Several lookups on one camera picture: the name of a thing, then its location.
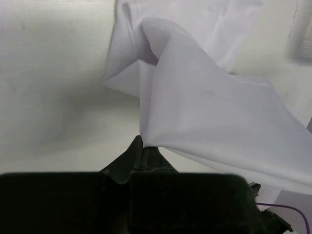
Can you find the white t shirt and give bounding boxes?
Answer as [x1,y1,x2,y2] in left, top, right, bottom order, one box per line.
[101,0,312,210]

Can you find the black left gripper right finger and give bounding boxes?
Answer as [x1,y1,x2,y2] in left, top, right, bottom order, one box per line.
[134,147,178,173]

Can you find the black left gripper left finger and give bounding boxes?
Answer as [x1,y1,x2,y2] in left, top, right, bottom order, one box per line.
[100,136,143,184]

